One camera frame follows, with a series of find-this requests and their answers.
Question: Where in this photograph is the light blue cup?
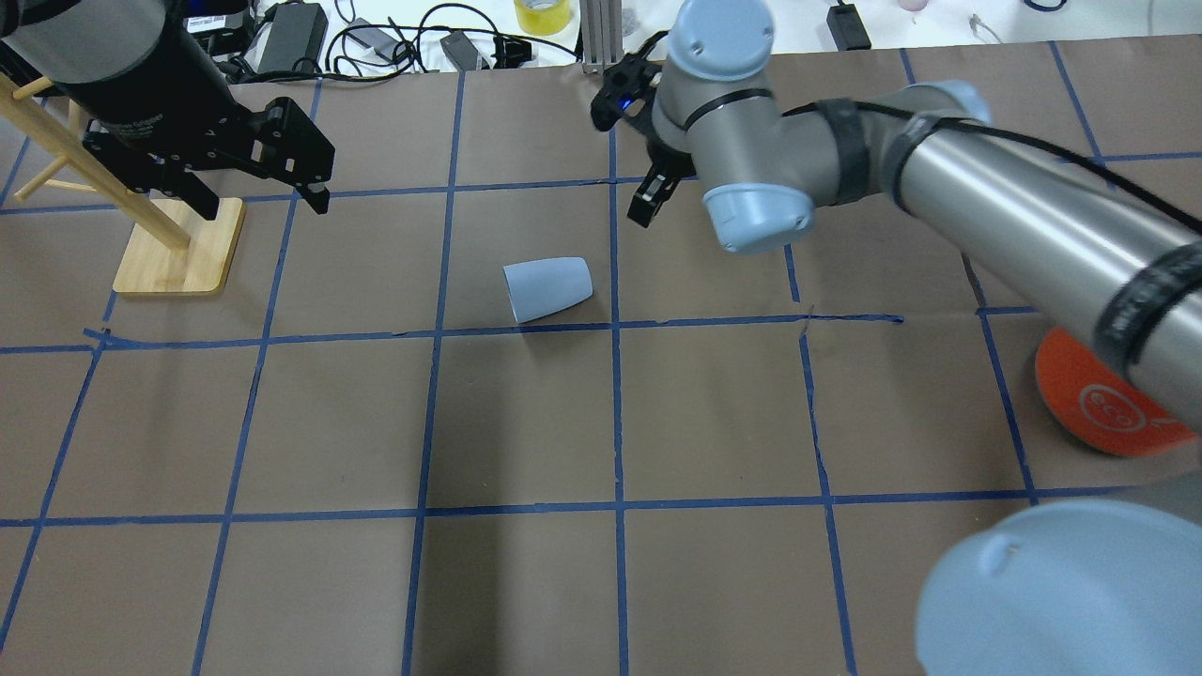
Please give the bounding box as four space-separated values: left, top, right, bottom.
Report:
502 256 593 324

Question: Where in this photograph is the orange can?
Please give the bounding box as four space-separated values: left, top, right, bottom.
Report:
1034 327 1200 458

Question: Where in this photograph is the aluminium frame post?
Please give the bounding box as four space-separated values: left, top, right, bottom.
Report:
578 0 625 75

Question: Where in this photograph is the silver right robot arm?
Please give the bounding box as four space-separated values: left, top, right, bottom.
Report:
636 1 1200 675

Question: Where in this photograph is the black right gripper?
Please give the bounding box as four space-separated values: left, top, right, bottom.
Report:
626 121 697 229

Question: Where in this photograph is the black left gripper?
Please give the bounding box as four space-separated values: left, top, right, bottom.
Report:
79 26 335 220

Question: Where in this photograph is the yellow tape roll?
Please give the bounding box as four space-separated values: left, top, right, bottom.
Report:
514 0 572 38

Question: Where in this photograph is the wooden cup rack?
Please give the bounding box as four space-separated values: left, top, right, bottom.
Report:
0 70 246 298

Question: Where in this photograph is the black power adapter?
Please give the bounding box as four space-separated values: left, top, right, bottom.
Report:
825 1 871 52

